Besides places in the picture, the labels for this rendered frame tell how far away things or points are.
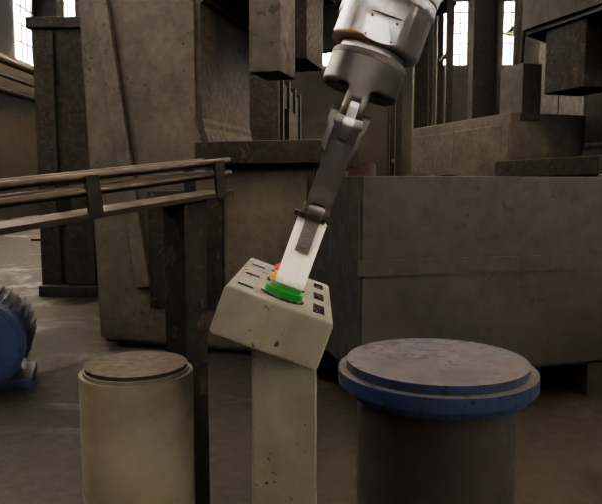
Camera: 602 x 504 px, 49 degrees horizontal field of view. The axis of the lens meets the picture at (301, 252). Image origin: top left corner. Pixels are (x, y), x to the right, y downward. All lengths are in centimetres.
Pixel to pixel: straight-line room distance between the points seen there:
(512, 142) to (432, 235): 171
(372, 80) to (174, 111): 222
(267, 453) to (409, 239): 138
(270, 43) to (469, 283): 110
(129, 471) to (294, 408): 18
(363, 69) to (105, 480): 48
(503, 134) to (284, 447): 315
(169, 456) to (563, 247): 179
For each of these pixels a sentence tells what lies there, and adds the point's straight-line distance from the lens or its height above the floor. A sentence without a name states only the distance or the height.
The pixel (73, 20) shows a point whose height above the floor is 173.
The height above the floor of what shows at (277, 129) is 127.
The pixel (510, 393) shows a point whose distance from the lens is 100.
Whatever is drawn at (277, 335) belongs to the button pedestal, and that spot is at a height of 57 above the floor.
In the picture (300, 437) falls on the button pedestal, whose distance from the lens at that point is 73.
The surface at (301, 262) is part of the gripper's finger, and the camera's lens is 65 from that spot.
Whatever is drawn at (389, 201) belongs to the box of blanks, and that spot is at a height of 66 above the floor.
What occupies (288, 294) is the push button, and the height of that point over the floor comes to 60.
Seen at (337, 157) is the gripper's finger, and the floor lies 74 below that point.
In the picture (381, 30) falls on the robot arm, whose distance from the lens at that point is 63.
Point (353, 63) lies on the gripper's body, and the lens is 63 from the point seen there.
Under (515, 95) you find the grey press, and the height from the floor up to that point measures 119.
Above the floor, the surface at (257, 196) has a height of 67.
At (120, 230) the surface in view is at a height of 52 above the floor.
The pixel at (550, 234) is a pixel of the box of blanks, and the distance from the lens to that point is 228.
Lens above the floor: 71
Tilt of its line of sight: 6 degrees down
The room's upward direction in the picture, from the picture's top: straight up
